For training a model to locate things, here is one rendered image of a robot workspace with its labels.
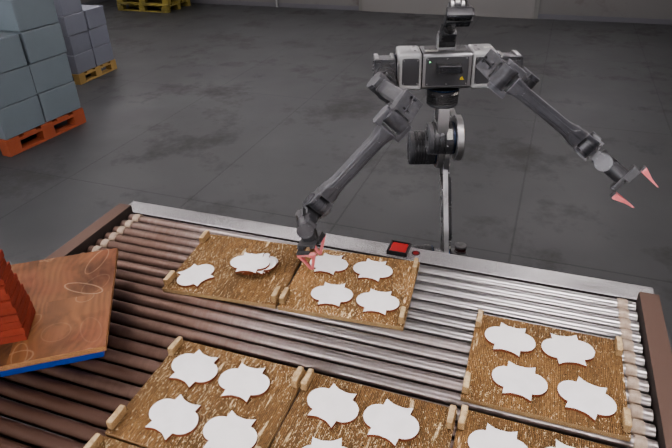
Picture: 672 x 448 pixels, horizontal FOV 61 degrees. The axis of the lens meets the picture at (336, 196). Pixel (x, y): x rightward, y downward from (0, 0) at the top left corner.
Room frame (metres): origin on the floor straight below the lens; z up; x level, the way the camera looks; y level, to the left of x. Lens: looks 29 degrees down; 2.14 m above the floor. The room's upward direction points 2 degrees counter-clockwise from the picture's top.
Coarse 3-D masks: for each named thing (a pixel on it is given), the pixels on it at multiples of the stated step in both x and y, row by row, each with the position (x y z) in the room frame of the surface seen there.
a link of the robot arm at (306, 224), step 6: (312, 192) 1.71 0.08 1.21; (306, 198) 1.71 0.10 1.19; (312, 198) 1.68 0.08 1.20; (306, 204) 1.68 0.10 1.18; (306, 210) 1.66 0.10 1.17; (312, 210) 1.68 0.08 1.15; (330, 210) 1.69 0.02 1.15; (306, 216) 1.64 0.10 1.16; (312, 216) 1.64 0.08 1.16; (318, 216) 1.67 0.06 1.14; (324, 216) 1.68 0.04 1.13; (300, 222) 1.61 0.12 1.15; (306, 222) 1.60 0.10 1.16; (312, 222) 1.60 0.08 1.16; (300, 228) 1.60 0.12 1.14; (306, 228) 1.60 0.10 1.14; (312, 228) 1.60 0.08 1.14; (300, 234) 1.59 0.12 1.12; (306, 234) 1.59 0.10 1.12; (312, 234) 1.60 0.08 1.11
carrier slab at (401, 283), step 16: (352, 256) 1.72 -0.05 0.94; (368, 256) 1.71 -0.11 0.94; (304, 272) 1.63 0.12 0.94; (352, 272) 1.62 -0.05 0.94; (400, 272) 1.61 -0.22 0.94; (416, 272) 1.61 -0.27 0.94; (304, 288) 1.54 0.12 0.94; (352, 288) 1.53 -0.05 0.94; (368, 288) 1.53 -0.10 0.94; (384, 288) 1.53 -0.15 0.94; (400, 288) 1.52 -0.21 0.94; (288, 304) 1.46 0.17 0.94; (304, 304) 1.46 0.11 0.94; (352, 304) 1.45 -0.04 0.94; (400, 304) 1.44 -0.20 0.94; (352, 320) 1.38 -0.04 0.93; (368, 320) 1.37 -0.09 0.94; (384, 320) 1.37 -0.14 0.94
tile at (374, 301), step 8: (360, 296) 1.48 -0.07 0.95; (368, 296) 1.47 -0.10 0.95; (376, 296) 1.47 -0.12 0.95; (384, 296) 1.47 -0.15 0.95; (392, 296) 1.47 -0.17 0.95; (360, 304) 1.44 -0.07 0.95; (368, 304) 1.43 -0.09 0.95; (376, 304) 1.43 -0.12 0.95; (384, 304) 1.43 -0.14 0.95; (392, 304) 1.43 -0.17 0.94; (368, 312) 1.40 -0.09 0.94; (376, 312) 1.40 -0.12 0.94; (384, 312) 1.39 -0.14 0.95
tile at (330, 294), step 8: (320, 288) 1.52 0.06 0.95; (328, 288) 1.52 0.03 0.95; (336, 288) 1.52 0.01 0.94; (344, 288) 1.52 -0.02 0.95; (312, 296) 1.48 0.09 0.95; (320, 296) 1.48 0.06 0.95; (328, 296) 1.48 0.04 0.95; (336, 296) 1.48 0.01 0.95; (344, 296) 1.48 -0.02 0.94; (352, 296) 1.48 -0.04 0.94; (320, 304) 1.45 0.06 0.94; (328, 304) 1.45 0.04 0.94; (336, 304) 1.44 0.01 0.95
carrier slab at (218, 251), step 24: (216, 240) 1.85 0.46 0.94; (240, 240) 1.85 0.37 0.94; (192, 264) 1.70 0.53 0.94; (216, 264) 1.69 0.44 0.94; (288, 264) 1.68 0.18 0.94; (168, 288) 1.56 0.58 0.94; (192, 288) 1.56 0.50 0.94; (216, 288) 1.55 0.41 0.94; (240, 288) 1.55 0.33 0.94; (264, 288) 1.55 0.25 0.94
